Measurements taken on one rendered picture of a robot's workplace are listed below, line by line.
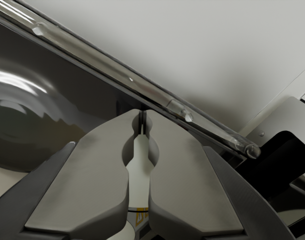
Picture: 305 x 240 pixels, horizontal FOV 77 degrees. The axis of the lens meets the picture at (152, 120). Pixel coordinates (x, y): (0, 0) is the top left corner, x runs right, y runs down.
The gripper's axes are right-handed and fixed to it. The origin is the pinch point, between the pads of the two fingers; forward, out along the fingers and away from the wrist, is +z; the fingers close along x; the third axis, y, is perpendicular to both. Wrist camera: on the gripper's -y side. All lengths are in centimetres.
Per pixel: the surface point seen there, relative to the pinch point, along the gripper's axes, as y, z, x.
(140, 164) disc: 5.6, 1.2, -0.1
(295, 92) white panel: 1.1, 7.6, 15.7
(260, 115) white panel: 4.6, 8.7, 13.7
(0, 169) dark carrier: 6.7, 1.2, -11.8
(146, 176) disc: 7.1, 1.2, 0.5
